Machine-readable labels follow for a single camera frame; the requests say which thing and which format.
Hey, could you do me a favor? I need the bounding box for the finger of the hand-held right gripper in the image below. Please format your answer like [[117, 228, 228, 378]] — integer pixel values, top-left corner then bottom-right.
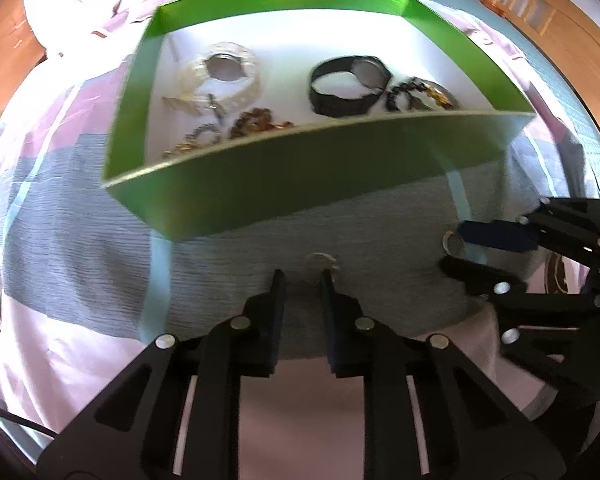
[[458, 197, 600, 272], [439, 256, 600, 393]]

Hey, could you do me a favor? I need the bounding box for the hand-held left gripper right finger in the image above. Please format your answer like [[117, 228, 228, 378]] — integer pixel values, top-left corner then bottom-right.
[[319, 269, 567, 480]]

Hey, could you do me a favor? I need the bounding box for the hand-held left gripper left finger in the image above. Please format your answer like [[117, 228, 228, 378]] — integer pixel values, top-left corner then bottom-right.
[[39, 269, 288, 480]]

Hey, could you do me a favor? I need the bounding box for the thick silver ring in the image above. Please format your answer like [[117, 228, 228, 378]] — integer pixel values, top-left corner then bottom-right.
[[442, 230, 467, 257]]

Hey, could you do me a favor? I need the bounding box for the thin silver hoop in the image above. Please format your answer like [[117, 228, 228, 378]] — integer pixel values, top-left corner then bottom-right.
[[302, 252, 342, 283]]

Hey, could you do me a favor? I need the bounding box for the green cardboard box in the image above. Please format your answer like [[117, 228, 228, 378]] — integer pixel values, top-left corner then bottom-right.
[[102, 0, 536, 243]]

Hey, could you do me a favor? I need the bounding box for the yellow bead bracelet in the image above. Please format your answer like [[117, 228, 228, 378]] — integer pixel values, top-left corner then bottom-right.
[[422, 85, 455, 110]]

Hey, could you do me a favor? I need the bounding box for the black bead bracelet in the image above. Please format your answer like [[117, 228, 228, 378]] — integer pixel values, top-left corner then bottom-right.
[[386, 77, 433, 113]]

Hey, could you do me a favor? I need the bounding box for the gold chain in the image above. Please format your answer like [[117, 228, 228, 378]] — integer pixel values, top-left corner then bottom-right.
[[161, 141, 203, 160]]

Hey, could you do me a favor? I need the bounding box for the brown bead bracelet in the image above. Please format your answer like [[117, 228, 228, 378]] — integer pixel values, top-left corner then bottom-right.
[[228, 108, 295, 140]]

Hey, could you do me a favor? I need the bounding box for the black wrist watch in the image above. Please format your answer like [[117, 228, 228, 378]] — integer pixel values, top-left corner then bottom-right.
[[308, 55, 392, 120]]

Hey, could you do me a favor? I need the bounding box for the arched wooden bed board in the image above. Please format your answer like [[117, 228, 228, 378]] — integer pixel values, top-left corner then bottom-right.
[[0, 0, 48, 91], [482, 0, 600, 96]]

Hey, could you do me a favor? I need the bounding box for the small silver pendant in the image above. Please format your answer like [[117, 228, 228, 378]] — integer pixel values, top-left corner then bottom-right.
[[206, 91, 227, 123]]

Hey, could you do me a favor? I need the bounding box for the pink grey patchwork bedsheet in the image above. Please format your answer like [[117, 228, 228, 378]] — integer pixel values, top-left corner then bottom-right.
[[0, 0, 600, 480]]

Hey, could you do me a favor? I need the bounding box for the clear plastic wrist watch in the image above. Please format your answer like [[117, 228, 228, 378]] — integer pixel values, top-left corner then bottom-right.
[[176, 41, 262, 111]]

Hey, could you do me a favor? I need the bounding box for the white crumpled blanket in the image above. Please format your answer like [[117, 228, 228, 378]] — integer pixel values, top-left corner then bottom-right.
[[22, 0, 246, 56]]

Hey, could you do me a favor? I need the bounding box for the black cable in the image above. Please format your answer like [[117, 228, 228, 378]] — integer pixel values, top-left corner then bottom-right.
[[0, 400, 58, 436]]

